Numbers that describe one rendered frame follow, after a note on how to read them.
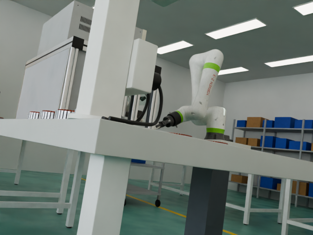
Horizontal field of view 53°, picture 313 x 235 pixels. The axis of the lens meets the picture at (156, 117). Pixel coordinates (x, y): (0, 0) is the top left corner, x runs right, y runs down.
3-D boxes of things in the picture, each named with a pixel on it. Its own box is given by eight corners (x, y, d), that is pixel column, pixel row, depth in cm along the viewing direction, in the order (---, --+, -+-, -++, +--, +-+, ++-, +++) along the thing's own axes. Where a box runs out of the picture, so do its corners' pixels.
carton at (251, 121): (254, 129, 875) (255, 119, 878) (268, 130, 842) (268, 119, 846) (246, 127, 850) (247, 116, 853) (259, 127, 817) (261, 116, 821)
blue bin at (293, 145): (297, 151, 766) (298, 143, 768) (315, 152, 732) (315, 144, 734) (288, 149, 742) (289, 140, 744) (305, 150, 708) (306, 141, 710)
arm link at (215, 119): (211, 134, 229) (213, 109, 231) (228, 134, 217) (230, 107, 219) (199, 132, 220) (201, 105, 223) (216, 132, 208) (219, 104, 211)
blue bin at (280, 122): (282, 130, 807) (283, 120, 811) (298, 131, 775) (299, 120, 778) (273, 127, 782) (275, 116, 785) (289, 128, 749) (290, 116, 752)
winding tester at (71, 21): (100, 78, 191) (105, 46, 193) (140, 69, 156) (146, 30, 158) (36, 59, 167) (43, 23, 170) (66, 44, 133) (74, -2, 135)
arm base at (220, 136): (225, 145, 233) (226, 137, 234) (241, 145, 220) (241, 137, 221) (199, 140, 219) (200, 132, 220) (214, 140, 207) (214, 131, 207)
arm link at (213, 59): (214, 57, 231) (204, 47, 224) (228, 53, 221) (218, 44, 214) (208, 78, 225) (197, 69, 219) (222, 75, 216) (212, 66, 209)
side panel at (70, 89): (116, 139, 135) (128, 67, 139) (120, 139, 133) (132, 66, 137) (53, 128, 119) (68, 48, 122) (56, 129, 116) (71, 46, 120)
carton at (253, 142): (256, 148, 860) (257, 140, 862) (265, 148, 838) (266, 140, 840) (247, 146, 836) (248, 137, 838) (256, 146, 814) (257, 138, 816)
